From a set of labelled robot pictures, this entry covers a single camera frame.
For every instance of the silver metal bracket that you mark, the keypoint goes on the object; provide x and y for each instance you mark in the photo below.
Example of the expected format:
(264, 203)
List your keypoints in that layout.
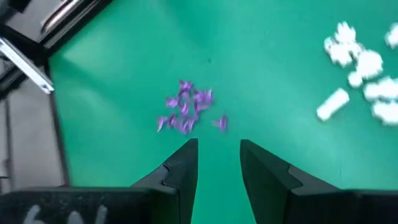
(28, 67)

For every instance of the green table mat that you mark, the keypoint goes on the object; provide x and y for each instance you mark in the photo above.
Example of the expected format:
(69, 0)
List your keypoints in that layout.
(264, 93)

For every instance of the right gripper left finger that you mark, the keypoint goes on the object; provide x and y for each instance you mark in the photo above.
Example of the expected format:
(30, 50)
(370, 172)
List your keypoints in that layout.
(183, 174)

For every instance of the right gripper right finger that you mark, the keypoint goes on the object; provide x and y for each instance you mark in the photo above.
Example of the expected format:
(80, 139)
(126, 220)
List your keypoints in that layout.
(267, 180)

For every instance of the small purple translucent decoration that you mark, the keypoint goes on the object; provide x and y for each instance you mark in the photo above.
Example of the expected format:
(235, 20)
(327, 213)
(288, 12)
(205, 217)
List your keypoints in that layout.
(209, 96)
(222, 122)
(198, 95)
(184, 109)
(185, 85)
(172, 102)
(161, 122)
(186, 125)
(199, 107)
(172, 119)

